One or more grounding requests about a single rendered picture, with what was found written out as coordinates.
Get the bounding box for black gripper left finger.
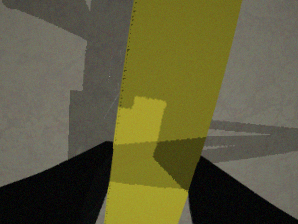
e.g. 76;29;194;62
0;141;113;224

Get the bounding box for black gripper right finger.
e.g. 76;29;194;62
188;156;298;224

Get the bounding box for yellow bar with red end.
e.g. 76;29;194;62
104;0;242;224

